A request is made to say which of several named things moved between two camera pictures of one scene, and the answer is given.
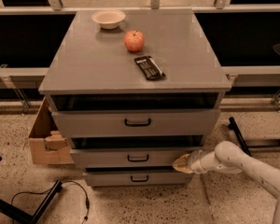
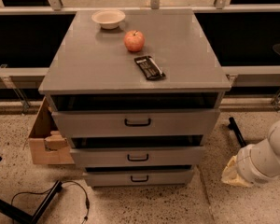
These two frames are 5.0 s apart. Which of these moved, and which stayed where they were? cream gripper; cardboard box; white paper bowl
Moved: cream gripper
Stayed: cardboard box; white paper bowl
